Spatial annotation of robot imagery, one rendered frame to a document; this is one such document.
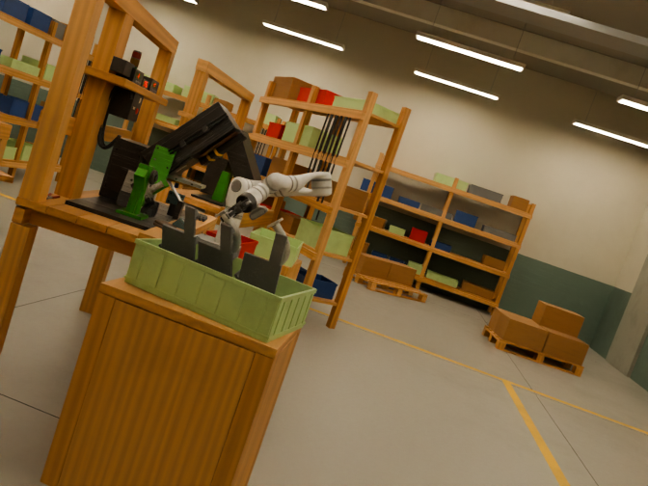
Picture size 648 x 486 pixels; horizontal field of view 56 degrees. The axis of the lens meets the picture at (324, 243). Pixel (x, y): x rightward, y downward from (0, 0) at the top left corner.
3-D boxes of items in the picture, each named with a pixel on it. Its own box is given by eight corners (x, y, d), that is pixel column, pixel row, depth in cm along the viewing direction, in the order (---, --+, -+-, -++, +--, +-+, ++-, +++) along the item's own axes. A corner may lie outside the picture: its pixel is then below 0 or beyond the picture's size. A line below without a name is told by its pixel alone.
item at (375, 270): (395, 287, 1080) (404, 263, 1076) (424, 303, 1014) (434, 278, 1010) (342, 274, 1014) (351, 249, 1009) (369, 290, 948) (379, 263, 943)
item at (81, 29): (132, 192, 422) (175, 55, 412) (37, 202, 274) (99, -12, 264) (120, 188, 421) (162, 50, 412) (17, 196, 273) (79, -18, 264)
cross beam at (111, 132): (129, 145, 409) (133, 131, 408) (45, 131, 280) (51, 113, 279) (121, 142, 408) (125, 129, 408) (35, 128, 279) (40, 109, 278)
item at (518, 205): (494, 317, 1136) (537, 202, 1114) (334, 259, 1169) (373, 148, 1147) (490, 311, 1189) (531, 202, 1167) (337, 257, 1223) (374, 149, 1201)
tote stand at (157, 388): (246, 488, 271) (304, 321, 263) (207, 554, 219) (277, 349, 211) (108, 431, 278) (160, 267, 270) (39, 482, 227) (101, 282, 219)
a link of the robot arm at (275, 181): (270, 170, 244) (293, 170, 254) (256, 180, 249) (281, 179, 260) (276, 186, 243) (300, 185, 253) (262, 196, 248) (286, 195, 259)
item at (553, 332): (557, 360, 903) (576, 312, 896) (580, 377, 824) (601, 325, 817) (481, 334, 900) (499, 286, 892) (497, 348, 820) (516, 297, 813)
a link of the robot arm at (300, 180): (294, 171, 253) (295, 192, 254) (336, 171, 273) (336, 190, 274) (279, 172, 259) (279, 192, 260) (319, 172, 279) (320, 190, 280)
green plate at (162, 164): (165, 189, 342) (178, 155, 345) (163, 185, 334) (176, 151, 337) (145, 182, 342) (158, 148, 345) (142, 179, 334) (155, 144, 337)
